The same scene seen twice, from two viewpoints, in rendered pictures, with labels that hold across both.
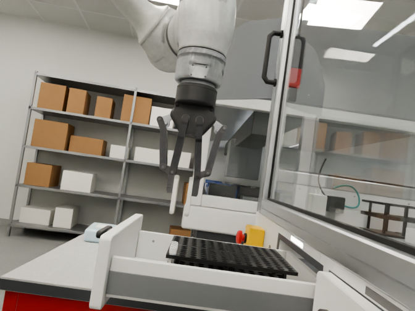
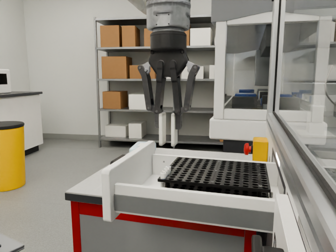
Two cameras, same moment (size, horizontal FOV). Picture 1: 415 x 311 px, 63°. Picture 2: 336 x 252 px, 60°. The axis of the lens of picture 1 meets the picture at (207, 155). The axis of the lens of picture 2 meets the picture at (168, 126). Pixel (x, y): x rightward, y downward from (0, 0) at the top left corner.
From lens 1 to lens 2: 0.16 m
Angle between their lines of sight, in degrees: 21
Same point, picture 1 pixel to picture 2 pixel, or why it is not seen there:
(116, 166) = (169, 85)
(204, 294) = (186, 210)
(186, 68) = (151, 19)
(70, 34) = not seen: outside the picture
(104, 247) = (105, 178)
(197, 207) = (221, 120)
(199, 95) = (166, 42)
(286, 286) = (255, 203)
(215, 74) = (179, 19)
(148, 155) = not seen: hidden behind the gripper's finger
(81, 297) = not seen: hidden behind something
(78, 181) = (140, 101)
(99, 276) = (106, 199)
